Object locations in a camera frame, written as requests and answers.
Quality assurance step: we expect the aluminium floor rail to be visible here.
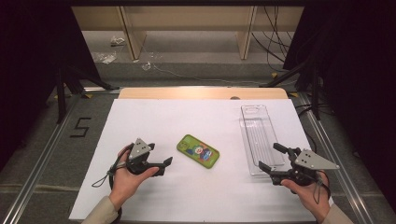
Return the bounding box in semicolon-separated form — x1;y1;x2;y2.
298;92;373;224
1;92;82;224

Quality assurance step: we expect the green cartoon phone case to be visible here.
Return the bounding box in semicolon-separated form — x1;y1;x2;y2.
176;133;220;170

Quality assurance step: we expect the thin white floor cable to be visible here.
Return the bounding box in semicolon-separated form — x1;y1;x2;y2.
151;63;273;87

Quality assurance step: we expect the white paper sheet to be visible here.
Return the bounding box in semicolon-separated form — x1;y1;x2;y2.
68;98;343;222

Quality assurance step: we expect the small crumpled plastic wrapper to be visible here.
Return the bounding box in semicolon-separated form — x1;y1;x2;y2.
110;35;126;47

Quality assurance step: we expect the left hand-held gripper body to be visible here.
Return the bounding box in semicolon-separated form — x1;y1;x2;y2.
125;137;166;177

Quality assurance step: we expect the person's left hand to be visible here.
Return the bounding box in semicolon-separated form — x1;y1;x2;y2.
108;143;160;211

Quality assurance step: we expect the clear plastic packaging tray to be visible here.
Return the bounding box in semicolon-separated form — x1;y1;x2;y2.
238;105;286;176

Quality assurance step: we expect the light wooden shelf unit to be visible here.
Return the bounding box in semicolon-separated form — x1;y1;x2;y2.
71;6;304;61

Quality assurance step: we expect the person's right hand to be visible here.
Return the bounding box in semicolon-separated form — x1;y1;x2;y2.
281;174;331;220

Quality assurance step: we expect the black floor cable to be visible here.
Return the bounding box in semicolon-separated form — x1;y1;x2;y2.
295;102;332;154

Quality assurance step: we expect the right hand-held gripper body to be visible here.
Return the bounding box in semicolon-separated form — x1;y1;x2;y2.
270;147;340;187

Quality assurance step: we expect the black curtain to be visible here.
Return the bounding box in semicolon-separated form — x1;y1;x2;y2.
0;0;101;162
282;0;396;214

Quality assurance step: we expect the thin black wrist strap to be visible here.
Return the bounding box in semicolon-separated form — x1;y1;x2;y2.
92;169;119;189

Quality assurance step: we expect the bundle of black cables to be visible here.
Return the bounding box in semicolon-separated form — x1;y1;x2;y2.
251;6;295;73

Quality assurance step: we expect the large crumpled plastic wrapper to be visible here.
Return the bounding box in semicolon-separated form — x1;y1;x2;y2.
92;50;118;65

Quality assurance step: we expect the black metal stand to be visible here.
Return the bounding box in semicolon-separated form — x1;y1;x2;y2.
55;64;120;125
260;58;322;121

